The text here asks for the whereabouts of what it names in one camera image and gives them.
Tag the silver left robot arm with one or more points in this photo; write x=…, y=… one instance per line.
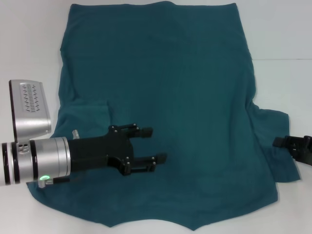
x=41, y=161

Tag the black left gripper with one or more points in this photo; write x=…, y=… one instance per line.
x=100, y=151

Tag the teal blue t-shirt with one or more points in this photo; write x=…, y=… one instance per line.
x=170, y=80

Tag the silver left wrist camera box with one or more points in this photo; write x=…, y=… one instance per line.
x=30, y=109

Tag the small silver connector plug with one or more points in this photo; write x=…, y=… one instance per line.
x=76, y=134

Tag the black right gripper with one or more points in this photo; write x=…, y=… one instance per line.
x=303, y=150

